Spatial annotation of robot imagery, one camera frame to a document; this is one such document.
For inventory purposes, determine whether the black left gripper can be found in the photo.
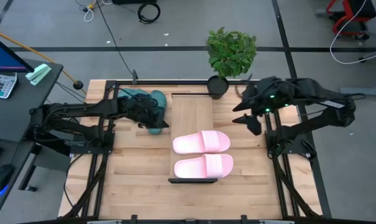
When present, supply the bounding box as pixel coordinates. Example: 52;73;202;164
125;96;170;129

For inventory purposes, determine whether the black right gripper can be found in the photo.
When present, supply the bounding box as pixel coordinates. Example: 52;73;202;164
231;77;290;137

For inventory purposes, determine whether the green rubber slide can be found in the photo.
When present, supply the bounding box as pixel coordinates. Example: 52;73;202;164
117;88;152;101
146;90;168;136

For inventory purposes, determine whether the pink rubber slide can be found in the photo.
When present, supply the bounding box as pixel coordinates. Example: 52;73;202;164
173;153;234;179
172;129;232;156

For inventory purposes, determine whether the green plant in black pot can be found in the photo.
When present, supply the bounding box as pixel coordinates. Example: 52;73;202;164
205;26;258;101

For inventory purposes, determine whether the mint green stapler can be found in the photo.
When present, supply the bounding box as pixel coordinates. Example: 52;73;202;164
24;63;53;86

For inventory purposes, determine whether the black desk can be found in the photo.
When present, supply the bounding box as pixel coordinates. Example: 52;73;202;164
0;58;65;219

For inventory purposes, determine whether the red and black cart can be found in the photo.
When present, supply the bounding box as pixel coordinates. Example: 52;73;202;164
326;0;376;41

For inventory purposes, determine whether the grey calculator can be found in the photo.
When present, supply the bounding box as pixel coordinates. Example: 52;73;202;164
0;72;19;100

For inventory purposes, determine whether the black computer mouse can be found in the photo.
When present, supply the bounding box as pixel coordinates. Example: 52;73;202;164
0;164;16;195

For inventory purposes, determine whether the desk computer monitor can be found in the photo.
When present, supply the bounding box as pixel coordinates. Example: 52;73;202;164
0;30;35;73

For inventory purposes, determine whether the black cable loop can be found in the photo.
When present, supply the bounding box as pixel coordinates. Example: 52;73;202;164
234;83;248;101

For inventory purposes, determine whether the wooden shelf with black frame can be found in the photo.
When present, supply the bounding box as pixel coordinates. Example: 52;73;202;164
168;92;219;184

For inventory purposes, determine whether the black aluminium table frame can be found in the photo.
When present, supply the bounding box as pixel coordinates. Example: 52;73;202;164
58;78;333;224

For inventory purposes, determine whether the thin black floor cable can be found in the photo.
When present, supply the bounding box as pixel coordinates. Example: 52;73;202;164
95;0;136;79

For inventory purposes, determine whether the long white cable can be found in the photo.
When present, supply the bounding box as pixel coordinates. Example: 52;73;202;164
329;0;376;66

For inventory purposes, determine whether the coiled black cable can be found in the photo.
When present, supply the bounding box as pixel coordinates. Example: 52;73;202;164
137;2;162;25

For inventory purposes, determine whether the short white cable yellow plug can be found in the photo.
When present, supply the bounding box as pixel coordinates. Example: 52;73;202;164
83;2;96;24

